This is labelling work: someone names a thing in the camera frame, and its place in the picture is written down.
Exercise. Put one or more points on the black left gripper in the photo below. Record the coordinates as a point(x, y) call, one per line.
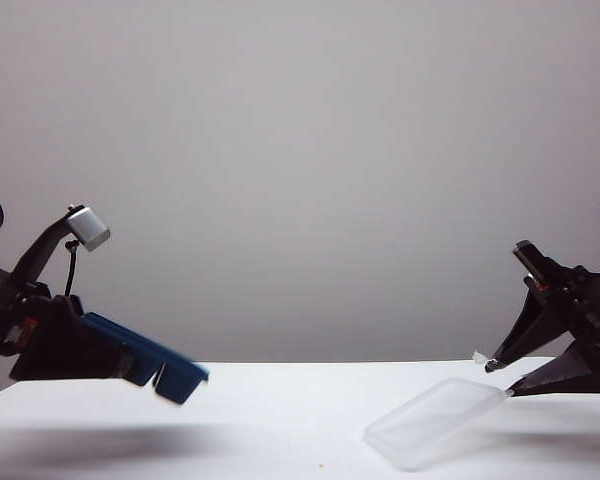
point(25, 312)

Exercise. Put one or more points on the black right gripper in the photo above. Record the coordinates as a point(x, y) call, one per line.
point(570, 300)

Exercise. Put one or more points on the dark blue ice cube tray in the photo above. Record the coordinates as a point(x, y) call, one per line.
point(175, 385)

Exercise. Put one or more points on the translucent plastic tray lid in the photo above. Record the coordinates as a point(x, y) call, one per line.
point(430, 425)

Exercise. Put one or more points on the small white tape piece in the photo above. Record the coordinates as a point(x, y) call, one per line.
point(478, 357)

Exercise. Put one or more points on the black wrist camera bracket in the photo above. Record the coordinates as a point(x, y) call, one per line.
point(40, 250)

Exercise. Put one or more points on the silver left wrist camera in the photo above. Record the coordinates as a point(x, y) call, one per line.
point(87, 227)

